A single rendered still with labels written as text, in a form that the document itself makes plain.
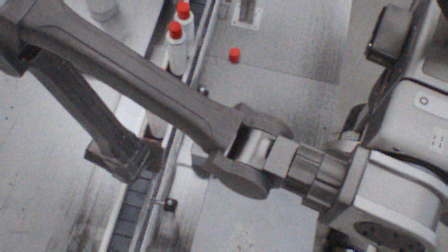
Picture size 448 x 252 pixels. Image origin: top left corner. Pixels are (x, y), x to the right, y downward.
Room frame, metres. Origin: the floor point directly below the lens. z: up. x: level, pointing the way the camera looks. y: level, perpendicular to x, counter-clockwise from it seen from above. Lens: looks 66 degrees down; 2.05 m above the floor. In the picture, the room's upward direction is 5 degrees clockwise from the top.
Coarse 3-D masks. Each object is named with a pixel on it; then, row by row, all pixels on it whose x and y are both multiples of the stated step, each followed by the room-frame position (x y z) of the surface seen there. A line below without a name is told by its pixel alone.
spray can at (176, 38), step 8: (176, 24) 0.69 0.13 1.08; (168, 32) 0.69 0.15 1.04; (176, 32) 0.67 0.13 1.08; (184, 32) 0.69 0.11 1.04; (168, 40) 0.67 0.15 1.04; (176, 40) 0.66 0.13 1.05; (184, 40) 0.67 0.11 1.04; (168, 48) 0.67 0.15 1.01; (176, 48) 0.66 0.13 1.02; (184, 48) 0.67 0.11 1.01; (168, 56) 0.67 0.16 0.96; (176, 56) 0.66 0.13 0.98; (184, 56) 0.67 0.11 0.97; (176, 64) 0.66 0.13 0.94; (184, 64) 0.66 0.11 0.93; (176, 72) 0.66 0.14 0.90
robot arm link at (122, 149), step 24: (0, 48) 0.32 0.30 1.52; (24, 48) 0.35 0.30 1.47; (24, 72) 0.31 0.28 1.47; (48, 72) 0.33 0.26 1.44; (72, 72) 0.35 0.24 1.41; (72, 96) 0.32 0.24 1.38; (96, 96) 0.35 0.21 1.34; (96, 120) 0.31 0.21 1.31; (120, 144) 0.30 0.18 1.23; (144, 144) 0.33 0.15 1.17; (120, 168) 0.28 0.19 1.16
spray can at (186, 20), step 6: (180, 6) 0.74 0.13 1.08; (186, 6) 0.74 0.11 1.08; (180, 12) 0.73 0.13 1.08; (186, 12) 0.73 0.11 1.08; (174, 18) 0.74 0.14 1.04; (180, 18) 0.73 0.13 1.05; (186, 18) 0.73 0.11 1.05; (192, 18) 0.74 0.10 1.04; (186, 24) 0.72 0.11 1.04; (192, 24) 0.73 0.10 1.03; (186, 30) 0.72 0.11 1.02; (192, 30) 0.73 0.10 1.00; (186, 36) 0.72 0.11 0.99; (192, 36) 0.73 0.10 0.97; (186, 42) 0.72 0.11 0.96; (192, 42) 0.73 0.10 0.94
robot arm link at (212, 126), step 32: (32, 0) 0.35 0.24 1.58; (0, 32) 0.33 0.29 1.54; (32, 32) 0.32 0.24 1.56; (64, 32) 0.32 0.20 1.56; (96, 32) 0.33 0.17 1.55; (96, 64) 0.29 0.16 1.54; (128, 64) 0.30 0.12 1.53; (128, 96) 0.28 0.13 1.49; (160, 96) 0.27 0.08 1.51; (192, 96) 0.28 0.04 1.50; (192, 128) 0.24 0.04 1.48; (224, 128) 0.25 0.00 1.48; (256, 128) 0.26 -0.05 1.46; (288, 128) 0.27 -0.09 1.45; (224, 160) 0.21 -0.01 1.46; (256, 192) 0.18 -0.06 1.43
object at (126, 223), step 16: (192, 0) 0.93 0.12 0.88; (208, 16) 0.87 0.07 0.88; (144, 176) 0.35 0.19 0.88; (160, 176) 0.36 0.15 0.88; (128, 192) 0.31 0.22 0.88; (144, 192) 0.31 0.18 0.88; (128, 208) 0.27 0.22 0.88; (128, 224) 0.22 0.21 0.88; (144, 224) 0.23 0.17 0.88; (112, 240) 0.18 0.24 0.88; (128, 240) 0.19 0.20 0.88
